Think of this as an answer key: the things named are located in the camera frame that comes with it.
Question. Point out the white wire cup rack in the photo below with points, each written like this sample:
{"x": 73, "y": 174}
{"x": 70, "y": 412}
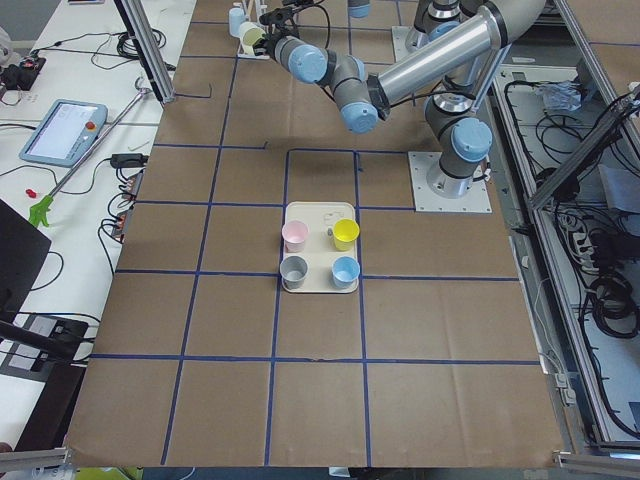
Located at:
{"x": 253, "y": 9}

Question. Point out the grey cup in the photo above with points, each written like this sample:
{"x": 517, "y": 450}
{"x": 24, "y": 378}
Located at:
{"x": 293, "y": 272}

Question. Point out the pink cup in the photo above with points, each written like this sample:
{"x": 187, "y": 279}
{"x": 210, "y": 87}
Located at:
{"x": 294, "y": 234}

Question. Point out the black power adapter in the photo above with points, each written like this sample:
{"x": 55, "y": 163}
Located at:
{"x": 128, "y": 160}

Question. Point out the blue teach pendant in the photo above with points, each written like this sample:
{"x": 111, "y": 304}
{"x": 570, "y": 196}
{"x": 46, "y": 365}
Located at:
{"x": 65, "y": 134}

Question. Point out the light blue cup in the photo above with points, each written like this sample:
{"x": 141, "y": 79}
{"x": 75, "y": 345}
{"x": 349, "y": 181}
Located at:
{"x": 345, "y": 272}
{"x": 236, "y": 17}

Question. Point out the yellow cup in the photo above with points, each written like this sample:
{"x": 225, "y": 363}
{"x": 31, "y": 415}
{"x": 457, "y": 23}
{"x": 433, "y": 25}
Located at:
{"x": 345, "y": 233}

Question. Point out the cream white cup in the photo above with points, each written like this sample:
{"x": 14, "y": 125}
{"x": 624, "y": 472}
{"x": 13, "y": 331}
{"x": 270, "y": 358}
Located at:
{"x": 248, "y": 34}

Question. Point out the reacher grabber tool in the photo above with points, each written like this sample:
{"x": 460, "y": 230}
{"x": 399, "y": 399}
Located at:
{"x": 38, "y": 212}

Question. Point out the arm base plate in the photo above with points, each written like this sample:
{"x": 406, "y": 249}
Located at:
{"x": 436, "y": 192}
{"x": 406, "y": 40}

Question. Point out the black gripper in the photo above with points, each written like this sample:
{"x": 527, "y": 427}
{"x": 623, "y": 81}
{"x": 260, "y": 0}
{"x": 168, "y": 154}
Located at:
{"x": 268, "y": 46}

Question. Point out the aluminium frame post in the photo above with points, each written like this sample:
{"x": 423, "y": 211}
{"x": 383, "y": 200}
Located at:
{"x": 139, "y": 29}

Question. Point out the cream plastic tray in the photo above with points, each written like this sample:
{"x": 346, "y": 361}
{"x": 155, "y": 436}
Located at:
{"x": 320, "y": 252}

